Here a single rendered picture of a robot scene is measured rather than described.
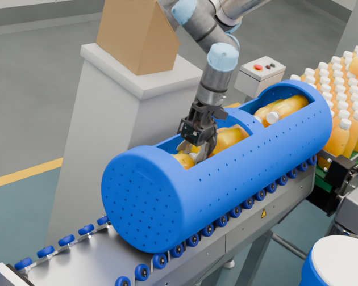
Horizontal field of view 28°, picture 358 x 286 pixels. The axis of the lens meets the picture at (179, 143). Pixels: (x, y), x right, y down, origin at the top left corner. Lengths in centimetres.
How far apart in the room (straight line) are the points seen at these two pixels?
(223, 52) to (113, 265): 63
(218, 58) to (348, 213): 112
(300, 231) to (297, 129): 173
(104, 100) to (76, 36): 287
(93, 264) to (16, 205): 166
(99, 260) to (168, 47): 81
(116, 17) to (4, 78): 223
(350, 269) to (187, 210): 51
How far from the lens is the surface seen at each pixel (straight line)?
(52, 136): 407
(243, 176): 200
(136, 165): 183
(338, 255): 207
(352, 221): 272
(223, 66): 179
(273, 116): 233
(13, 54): 486
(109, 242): 199
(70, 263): 190
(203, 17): 187
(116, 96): 240
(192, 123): 186
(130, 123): 238
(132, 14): 234
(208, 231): 207
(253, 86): 278
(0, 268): 162
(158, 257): 190
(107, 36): 245
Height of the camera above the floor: 220
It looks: 31 degrees down
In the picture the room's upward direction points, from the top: 17 degrees clockwise
